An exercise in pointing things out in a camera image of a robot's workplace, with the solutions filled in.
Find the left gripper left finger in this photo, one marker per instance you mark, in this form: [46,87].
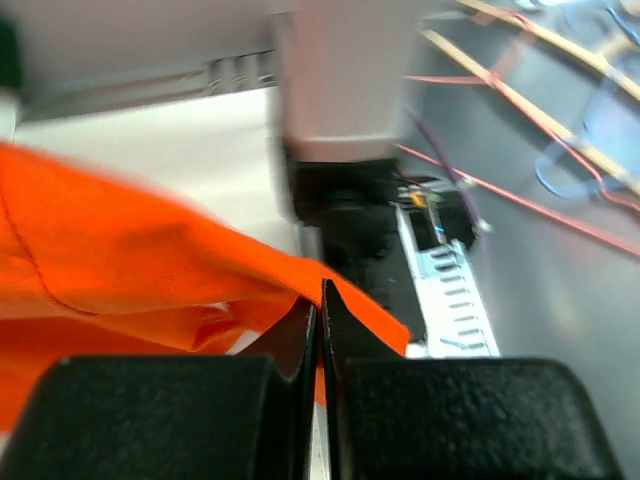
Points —
[242,416]

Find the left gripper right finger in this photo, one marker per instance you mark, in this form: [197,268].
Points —
[395,418]

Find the orange t shirt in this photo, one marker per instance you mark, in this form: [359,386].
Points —
[93,266]

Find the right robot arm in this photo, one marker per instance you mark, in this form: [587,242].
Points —
[340,85]

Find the pink hanger bottom right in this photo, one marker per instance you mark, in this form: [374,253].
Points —
[529,208]

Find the blue hanger bottom right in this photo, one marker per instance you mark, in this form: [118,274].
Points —
[609,122]

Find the beige hanger bottom right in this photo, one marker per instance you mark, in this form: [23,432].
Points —
[504,81]

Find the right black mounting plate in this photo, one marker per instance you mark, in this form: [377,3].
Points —
[375,245]

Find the slotted cable duct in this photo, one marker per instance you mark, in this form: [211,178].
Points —
[453,314]

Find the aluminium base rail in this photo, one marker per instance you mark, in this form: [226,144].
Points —
[211,78]

